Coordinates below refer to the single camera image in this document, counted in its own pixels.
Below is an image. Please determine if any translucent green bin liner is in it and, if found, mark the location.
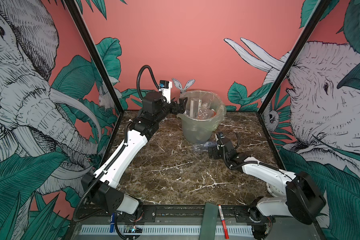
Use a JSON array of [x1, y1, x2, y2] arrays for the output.
[[177, 90, 227, 132]]

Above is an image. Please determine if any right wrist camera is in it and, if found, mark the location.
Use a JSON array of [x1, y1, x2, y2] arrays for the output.
[[216, 132, 225, 147]]

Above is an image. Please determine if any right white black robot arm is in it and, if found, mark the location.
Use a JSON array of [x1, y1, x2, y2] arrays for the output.
[[209, 132, 327, 225]]

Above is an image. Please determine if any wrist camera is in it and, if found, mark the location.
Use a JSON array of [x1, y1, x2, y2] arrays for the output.
[[159, 80, 173, 104], [216, 132, 225, 147]]

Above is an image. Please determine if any red label cola bottle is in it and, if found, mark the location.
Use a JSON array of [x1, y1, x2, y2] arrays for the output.
[[197, 108, 216, 120]]

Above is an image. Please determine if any red marker pen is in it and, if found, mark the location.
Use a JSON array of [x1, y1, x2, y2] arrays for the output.
[[218, 205, 230, 240]]

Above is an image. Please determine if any green tape strip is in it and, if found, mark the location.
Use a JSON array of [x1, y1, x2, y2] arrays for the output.
[[199, 203, 219, 240]]

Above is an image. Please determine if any grey mesh waste bin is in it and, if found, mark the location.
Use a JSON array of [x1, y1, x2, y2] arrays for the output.
[[182, 103, 213, 144]]

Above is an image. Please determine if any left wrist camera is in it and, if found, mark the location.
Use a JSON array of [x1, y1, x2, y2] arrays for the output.
[[159, 80, 173, 104]]

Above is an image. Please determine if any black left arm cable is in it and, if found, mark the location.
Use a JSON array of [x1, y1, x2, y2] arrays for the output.
[[136, 65, 160, 101]]

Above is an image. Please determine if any white round clock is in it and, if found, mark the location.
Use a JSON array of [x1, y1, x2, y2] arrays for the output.
[[266, 183, 286, 198]]

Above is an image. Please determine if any large clear square bottle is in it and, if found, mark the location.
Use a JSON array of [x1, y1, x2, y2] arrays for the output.
[[189, 98, 202, 119]]

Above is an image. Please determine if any blue marker pen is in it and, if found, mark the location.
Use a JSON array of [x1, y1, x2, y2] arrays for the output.
[[110, 213, 115, 233]]

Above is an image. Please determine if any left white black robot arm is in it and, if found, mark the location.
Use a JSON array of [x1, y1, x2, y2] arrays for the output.
[[73, 91, 188, 222]]

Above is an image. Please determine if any clear bottle white cap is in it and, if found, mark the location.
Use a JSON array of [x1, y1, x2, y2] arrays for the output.
[[193, 141, 216, 153]]

